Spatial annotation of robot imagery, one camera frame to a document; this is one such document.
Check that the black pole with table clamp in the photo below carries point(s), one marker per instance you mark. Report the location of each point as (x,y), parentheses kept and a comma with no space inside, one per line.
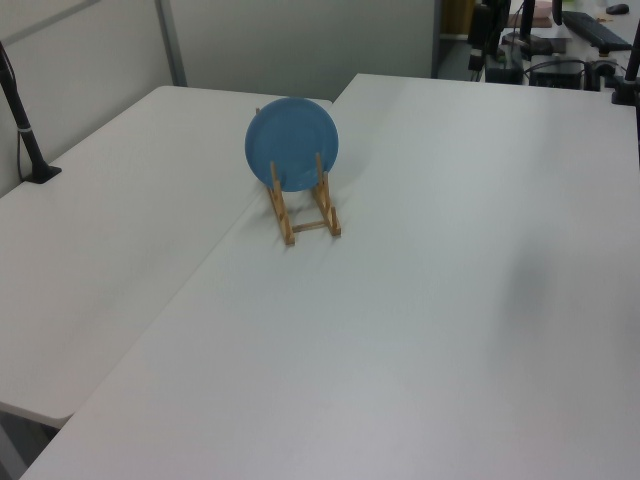
(627,85)

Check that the wooden plate rack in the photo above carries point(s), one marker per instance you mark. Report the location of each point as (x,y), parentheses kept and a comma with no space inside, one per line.
(282,220)

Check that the black camera pole with clamp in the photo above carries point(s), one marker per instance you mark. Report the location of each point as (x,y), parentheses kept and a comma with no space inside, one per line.
(22,130)

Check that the black monitor stand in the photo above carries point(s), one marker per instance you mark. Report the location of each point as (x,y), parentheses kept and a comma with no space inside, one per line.
(527,30)

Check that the pink box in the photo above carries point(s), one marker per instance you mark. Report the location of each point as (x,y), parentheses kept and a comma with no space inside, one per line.
(542,9)

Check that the black computer keyboard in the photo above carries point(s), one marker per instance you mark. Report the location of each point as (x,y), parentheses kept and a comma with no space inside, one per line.
(595,30)

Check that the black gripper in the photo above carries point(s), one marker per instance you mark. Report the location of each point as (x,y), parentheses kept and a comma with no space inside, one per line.
(479,25)

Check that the black computer mouse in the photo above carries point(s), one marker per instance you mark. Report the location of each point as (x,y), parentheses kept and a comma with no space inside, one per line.
(617,8)

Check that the blue round plate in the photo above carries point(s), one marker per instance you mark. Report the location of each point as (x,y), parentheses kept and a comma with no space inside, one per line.
(292,140)

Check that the black electronics box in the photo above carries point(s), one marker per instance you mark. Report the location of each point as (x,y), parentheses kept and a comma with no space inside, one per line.
(557,74)

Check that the grey metal partition post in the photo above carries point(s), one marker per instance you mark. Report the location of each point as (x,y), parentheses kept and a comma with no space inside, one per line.
(172,45)

